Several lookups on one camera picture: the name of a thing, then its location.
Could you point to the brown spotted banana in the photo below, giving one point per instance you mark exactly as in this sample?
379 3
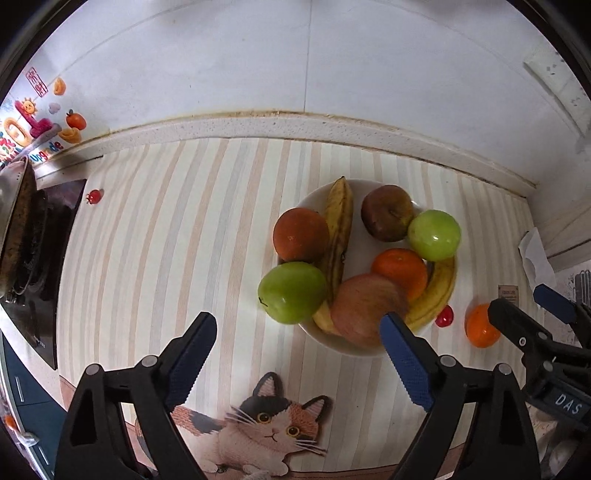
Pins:
339 217

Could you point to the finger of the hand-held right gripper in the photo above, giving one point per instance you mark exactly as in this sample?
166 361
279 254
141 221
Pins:
554 300
512 319

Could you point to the blue base cabinet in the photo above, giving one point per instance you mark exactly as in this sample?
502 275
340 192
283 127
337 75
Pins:
18 392

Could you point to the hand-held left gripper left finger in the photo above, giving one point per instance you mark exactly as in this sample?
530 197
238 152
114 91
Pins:
191 364

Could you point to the colourful wall stickers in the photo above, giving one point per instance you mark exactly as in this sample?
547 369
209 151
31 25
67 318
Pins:
27 124

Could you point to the black induction cooktop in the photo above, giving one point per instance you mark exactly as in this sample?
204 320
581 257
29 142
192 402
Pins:
41 295

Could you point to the red cherry tomato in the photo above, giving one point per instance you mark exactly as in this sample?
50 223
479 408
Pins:
445 317
94 196

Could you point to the striped cat print mat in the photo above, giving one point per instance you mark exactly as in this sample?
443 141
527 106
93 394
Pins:
184 230

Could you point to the green apple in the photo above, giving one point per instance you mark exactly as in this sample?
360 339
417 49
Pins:
434 235
291 290

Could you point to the white wall socket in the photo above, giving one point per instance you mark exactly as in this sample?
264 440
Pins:
545 67
575 106

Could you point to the white patterned plate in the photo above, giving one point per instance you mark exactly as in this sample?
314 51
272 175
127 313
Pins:
310 199

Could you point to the white folded cloth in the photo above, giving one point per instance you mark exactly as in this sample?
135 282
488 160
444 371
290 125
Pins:
535 254

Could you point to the red apple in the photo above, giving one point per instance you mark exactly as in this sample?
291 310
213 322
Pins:
364 309
385 212

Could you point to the small brown card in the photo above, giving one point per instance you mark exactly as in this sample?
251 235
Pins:
508 293

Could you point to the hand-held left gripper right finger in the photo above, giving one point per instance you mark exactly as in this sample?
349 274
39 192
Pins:
406 360

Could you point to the dark reddish orange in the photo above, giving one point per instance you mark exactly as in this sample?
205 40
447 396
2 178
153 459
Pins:
300 235

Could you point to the bright orange tangerine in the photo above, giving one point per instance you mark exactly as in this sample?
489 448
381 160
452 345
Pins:
399 272
480 327

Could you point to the yellow banana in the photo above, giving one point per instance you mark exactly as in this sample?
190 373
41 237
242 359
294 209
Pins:
438 290

